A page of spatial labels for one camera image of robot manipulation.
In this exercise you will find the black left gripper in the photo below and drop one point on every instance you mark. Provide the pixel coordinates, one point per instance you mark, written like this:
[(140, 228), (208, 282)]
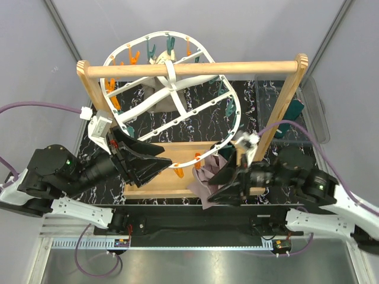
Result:
[(136, 169)]

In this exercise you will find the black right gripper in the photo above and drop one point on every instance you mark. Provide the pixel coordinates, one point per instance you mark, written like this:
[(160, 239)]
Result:
[(230, 194)]

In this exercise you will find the pink sock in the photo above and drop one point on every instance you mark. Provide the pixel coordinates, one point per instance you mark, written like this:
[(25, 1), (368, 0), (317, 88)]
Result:
[(200, 186)]

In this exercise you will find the white round clip hanger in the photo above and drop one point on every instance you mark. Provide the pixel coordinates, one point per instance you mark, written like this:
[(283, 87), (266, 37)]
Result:
[(187, 49)]

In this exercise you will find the dark green sock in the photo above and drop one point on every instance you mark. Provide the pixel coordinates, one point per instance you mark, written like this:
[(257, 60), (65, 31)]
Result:
[(227, 151), (293, 112)]

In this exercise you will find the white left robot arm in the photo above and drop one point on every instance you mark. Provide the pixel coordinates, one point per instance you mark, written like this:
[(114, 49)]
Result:
[(54, 176)]

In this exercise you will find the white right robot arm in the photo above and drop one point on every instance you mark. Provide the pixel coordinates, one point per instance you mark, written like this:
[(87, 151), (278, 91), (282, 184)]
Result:
[(347, 219)]

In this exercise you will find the wooden hanging rack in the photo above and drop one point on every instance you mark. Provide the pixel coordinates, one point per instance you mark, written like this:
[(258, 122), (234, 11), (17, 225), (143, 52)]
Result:
[(295, 70)]

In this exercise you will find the clear plastic bin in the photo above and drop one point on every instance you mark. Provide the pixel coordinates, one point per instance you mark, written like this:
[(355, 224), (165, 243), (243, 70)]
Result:
[(312, 116)]

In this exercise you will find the teal clothespin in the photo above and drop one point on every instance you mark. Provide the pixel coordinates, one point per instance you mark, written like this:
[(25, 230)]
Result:
[(170, 44), (151, 50)]

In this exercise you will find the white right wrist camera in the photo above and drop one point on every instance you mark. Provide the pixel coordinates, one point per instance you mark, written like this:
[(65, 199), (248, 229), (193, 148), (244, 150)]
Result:
[(249, 142)]

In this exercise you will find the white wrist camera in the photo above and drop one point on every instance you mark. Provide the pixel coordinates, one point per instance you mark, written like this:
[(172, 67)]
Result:
[(249, 142), (98, 127)]

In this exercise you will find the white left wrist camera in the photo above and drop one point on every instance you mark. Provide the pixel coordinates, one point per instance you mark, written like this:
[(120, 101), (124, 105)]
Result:
[(98, 127)]

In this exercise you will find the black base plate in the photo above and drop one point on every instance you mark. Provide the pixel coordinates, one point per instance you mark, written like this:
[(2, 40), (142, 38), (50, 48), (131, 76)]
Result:
[(192, 226)]

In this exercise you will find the slotted cable duct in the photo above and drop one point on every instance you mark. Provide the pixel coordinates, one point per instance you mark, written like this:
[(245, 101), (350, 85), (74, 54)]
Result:
[(123, 244)]

